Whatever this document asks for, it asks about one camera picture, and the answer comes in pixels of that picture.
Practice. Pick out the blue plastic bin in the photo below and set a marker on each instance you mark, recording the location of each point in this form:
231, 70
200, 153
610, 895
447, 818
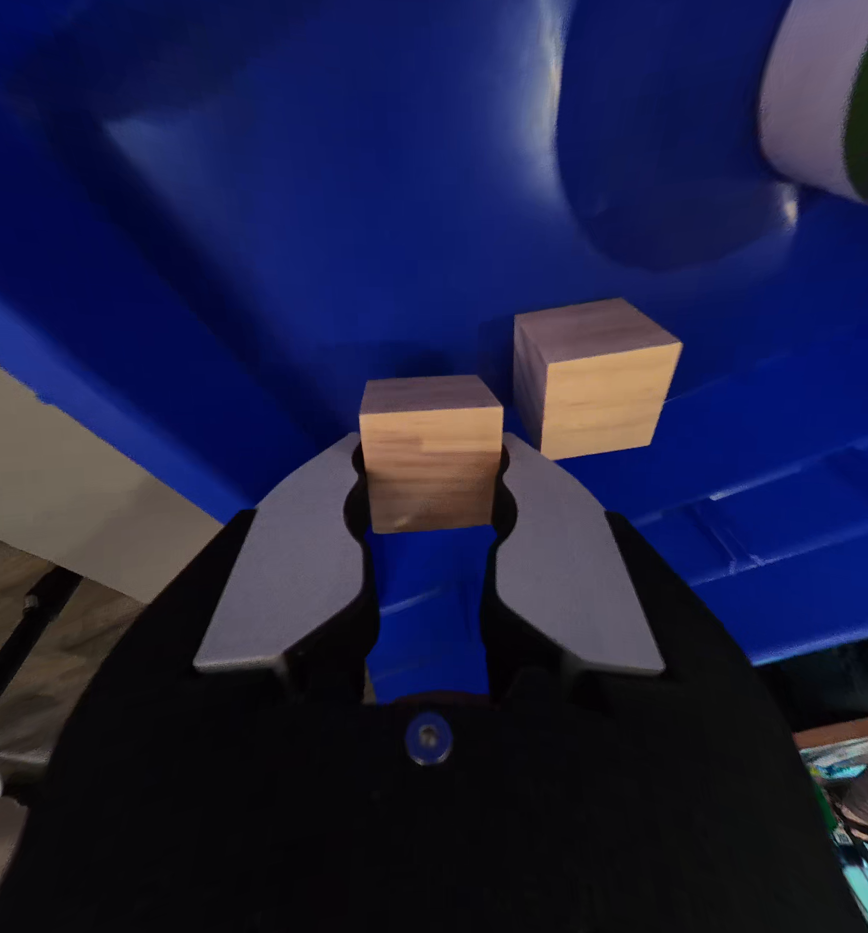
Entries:
295, 219

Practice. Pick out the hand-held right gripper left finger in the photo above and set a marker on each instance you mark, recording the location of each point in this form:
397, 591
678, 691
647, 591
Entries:
288, 576

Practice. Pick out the white cup with green stripe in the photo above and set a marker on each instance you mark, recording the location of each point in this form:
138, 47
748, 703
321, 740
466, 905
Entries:
805, 95

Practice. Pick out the wooden cube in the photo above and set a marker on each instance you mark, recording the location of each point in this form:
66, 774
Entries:
598, 386
430, 459

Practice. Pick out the black stand leg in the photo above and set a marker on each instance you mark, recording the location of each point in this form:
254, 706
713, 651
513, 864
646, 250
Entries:
18, 641

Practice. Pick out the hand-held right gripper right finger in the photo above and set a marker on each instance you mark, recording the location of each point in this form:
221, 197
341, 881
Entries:
572, 576

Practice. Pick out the blue cup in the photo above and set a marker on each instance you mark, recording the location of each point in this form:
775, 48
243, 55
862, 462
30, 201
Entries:
659, 109

